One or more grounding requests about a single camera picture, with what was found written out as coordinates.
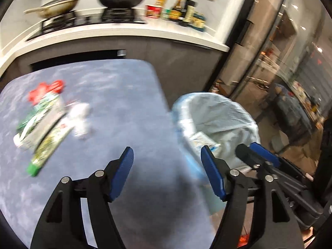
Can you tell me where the blue tablecloth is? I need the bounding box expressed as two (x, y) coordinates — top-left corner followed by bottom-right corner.
(0, 59), (216, 249)

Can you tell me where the red packet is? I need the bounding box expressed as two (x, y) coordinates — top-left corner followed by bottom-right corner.
(28, 80), (65, 105)

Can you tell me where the clear crumpled plastic wrapper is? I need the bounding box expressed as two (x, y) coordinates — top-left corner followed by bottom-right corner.
(66, 101), (95, 139)

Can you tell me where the green white snack packet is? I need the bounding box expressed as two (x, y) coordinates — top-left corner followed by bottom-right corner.
(13, 95), (66, 151)

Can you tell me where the black gas stove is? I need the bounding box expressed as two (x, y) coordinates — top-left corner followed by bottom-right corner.
(24, 8), (147, 42)

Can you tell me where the grey kitchen cabinet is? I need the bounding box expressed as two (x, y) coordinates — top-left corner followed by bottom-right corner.
(16, 35), (229, 109)

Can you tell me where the brown sauce bottle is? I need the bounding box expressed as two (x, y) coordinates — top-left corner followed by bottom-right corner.
(170, 0), (185, 21)

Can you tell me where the red instant noodle bowl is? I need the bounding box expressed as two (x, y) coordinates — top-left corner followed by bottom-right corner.
(145, 4), (164, 18)

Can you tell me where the glass sliding door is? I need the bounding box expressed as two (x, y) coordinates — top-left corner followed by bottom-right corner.
(202, 0), (332, 161)

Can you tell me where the bin with plastic liner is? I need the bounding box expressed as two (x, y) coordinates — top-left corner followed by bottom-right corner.
(171, 91), (261, 214)

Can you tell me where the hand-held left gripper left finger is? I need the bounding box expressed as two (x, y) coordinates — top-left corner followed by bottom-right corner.
(30, 146), (134, 249)

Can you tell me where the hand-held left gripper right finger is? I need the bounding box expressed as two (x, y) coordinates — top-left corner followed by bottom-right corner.
(201, 145), (305, 249)

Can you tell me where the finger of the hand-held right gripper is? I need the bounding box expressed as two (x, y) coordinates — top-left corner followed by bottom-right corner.
(235, 144), (263, 172)
(250, 142), (283, 169)

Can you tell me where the spice jar rack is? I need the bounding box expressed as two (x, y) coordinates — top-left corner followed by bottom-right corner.
(193, 12), (206, 32)

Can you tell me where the beige frying pan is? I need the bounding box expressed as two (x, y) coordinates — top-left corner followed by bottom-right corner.
(23, 0), (79, 18)

